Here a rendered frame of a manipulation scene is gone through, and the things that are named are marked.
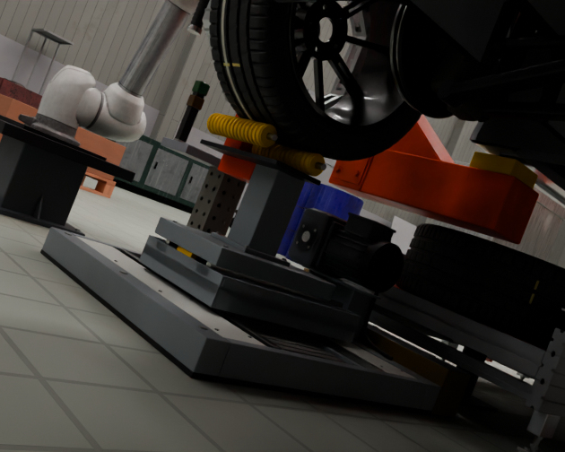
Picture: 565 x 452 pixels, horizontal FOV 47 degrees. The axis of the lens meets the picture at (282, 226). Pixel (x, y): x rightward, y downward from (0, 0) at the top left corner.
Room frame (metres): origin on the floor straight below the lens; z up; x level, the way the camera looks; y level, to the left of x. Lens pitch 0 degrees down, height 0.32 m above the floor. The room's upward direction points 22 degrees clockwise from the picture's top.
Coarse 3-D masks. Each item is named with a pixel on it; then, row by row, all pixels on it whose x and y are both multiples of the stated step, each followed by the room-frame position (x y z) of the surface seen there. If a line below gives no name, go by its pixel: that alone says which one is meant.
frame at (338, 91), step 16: (208, 16) 1.65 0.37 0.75; (352, 16) 1.96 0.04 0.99; (368, 16) 1.94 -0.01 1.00; (208, 32) 1.68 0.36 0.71; (352, 32) 1.99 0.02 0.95; (368, 32) 1.95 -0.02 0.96; (352, 48) 1.99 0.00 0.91; (352, 64) 1.96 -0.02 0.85; (336, 80) 2.00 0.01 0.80; (224, 96) 1.77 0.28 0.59; (336, 96) 1.96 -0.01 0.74
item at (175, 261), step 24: (168, 240) 1.65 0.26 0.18; (144, 264) 1.68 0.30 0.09; (168, 264) 1.60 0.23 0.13; (192, 264) 1.53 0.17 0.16; (192, 288) 1.51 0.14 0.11; (216, 288) 1.44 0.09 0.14; (240, 288) 1.48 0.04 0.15; (264, 288) 1.52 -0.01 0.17; (288, 288) 1.67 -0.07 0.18; (240, 312) 1.49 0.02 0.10; (264, 312) 1.54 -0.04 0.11; (288, 312) 1.59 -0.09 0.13; (312, 312) 1.64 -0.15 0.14; (336, 312) 1.70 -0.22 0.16; (336, 336) 1.72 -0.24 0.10
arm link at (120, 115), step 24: (168, 0) 2.39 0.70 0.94; (192, 0) 2.37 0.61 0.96; (168, 24) 2.40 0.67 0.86; (144, 48) 2.43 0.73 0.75; (168, 48) 2.46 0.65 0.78; (144, 72) 2.46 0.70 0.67; (120, 96) 2.46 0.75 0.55; (96, 120) 2.45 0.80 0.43; (120, 120) 2.49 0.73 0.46; (144, 120) 2.57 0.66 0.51
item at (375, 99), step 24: (360, 0) 1.82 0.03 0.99; (288, 24) 1.46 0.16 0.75; (312, 24) 1.70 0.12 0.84; (336, 24) 1.75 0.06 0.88; (384, 24) 1.88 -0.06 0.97; (312, 48) 1.72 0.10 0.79; (336, 48) 1.77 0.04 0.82; (384, 48) 1.88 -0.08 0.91; (336, 72) 1.85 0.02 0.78; (384, 72) 1.87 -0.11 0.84; (360, 96) 1.88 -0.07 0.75; (384, 96) 1.82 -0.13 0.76; (336, 120) 1.76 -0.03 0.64; (360, 120) 1.75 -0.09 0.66; (384, 120) 1.73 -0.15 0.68
